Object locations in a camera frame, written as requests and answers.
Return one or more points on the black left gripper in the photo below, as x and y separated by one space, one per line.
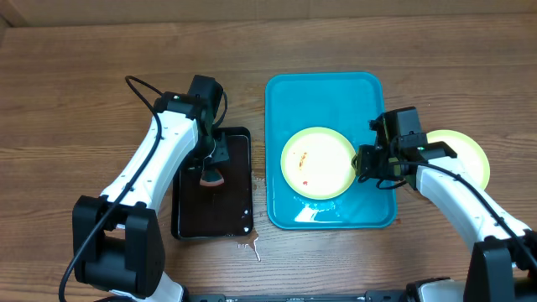
222 154

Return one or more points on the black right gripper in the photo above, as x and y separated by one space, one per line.
367 165

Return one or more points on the green orange sponge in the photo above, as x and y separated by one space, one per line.
211 178

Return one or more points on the yellow plate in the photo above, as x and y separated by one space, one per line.
469 152
317 163

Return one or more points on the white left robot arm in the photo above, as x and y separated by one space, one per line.
117 242

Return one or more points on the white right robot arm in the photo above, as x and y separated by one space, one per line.
503 248

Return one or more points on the black water tray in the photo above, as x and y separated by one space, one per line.
223 211

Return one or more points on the teal plastic tray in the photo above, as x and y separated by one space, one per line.
344 102

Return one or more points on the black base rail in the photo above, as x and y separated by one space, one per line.
369 296

